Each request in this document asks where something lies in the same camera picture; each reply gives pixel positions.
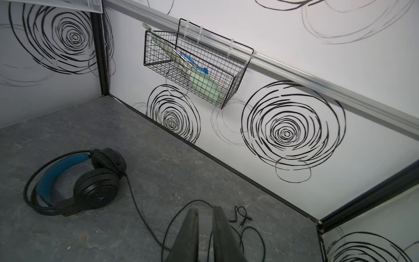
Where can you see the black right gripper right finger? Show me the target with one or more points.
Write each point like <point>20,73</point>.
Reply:
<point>225,246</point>

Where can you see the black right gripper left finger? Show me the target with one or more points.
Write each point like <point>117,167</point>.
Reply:
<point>186,245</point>

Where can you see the black blue gaming headset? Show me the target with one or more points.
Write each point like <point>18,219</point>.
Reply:
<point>93,190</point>

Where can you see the green items in basket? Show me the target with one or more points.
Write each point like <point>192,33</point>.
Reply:
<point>201,82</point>

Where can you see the black wire wall basket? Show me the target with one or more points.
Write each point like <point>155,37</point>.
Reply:
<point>226,68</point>

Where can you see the black corner frame post right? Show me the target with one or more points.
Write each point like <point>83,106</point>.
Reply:
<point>383,192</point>

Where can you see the black corner frame post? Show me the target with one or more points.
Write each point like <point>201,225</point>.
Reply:
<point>100,52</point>
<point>383,192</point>

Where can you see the aluminium wall rail back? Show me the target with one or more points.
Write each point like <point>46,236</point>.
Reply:
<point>383,114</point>

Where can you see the black corner frame post left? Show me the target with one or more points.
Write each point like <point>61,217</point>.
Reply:
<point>100,52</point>

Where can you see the clear plastic wall shelf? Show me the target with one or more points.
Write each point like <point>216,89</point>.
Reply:
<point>93,6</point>

